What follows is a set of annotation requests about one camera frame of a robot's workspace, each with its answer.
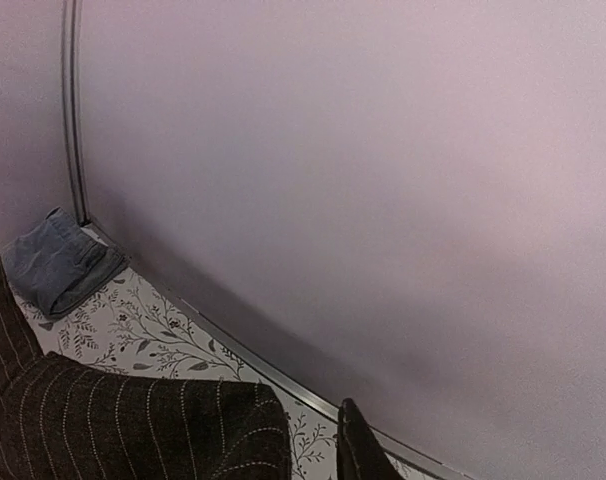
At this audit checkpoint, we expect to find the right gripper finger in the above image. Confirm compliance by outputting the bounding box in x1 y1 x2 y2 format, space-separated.
336 398 401 480

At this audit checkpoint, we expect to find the black striped garment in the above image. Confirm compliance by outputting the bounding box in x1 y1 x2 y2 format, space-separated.
0 256 292 479

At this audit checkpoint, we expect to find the light blue denim skirt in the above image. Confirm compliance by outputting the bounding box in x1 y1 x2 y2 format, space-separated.
3 208 128 321

